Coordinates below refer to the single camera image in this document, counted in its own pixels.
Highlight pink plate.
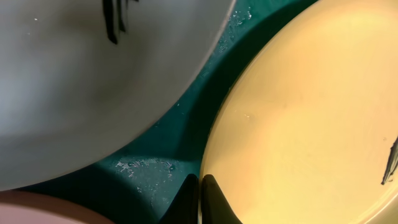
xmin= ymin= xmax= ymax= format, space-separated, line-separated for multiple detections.
xmin=1 ymin=190 xmax=113 ymax=224

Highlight teal plastic tray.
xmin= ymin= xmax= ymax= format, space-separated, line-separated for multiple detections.
xmin=26 ymin=0 xmax=313 ymax=223

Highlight light blue plate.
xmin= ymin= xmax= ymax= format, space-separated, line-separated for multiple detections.
xmin=1 ymin=0 xmax=235 ymax=190

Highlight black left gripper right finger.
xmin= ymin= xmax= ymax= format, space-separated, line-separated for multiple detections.
xmin=201 ymin=174 xmax=242 ymax=224

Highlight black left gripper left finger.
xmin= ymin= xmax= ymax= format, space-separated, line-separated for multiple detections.
xmin=159 ymin=174 xmax=199 ymax=224

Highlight yellow plate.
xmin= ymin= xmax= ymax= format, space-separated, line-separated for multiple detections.
xmin=200 ymin=0 xmax=397 ymax=223

